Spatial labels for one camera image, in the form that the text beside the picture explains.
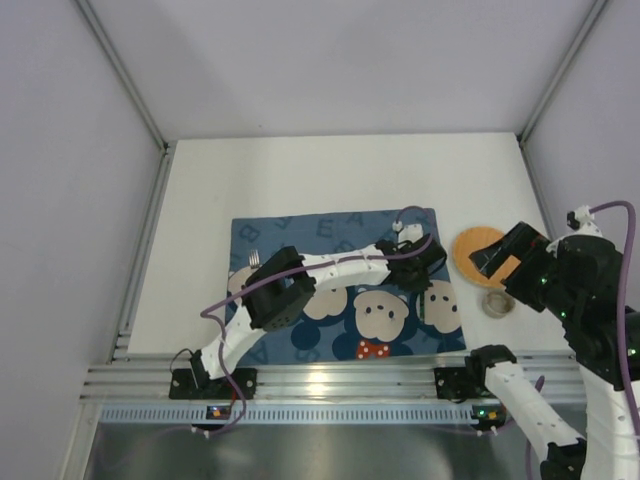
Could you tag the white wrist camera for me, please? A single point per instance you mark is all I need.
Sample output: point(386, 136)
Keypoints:
point(581, 221)
point(407, 232)

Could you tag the left aluminium frame post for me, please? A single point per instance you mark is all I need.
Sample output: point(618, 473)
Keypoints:
point(106, 45)

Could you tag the round wooden plate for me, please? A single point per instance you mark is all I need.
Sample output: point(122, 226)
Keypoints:
point(470, 241)

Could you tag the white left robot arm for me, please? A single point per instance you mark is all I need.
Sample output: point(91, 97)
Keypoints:
point(276, 294)

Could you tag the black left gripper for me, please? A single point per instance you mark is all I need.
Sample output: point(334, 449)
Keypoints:
point(417, 273)

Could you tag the slotted grey cable duct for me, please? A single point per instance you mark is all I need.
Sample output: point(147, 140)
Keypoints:
point(334, 414)

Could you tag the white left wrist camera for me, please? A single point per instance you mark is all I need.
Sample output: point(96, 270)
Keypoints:
point(407, 232)

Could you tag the metal fork patterned handle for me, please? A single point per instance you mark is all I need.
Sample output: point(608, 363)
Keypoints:
point(254, 259)

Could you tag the blue cartoon placemat cloth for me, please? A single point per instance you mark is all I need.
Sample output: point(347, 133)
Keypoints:
point(354, 323)

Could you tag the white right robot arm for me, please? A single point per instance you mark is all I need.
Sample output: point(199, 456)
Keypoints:
point(575, 278)

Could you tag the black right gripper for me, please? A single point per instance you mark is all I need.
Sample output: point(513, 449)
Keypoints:
point(520, 261)

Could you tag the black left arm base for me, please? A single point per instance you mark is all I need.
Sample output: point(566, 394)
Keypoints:
point(189, 384)

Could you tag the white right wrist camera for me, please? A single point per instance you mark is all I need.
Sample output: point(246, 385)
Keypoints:
point(581, 221)

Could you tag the aluminium mounting rail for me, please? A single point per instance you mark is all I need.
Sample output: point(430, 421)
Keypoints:
point(392, 380)

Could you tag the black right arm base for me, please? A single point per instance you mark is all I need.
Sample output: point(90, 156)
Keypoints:
point(461, 383)

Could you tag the aluminium frame post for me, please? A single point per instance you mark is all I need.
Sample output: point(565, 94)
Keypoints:
point(106, 45)
point(595, 13)

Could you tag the small clear glass cup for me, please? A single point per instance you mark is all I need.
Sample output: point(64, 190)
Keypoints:
point(497, 304)

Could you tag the right aluminium frame post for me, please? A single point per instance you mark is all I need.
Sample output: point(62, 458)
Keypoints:
point(595, 13)

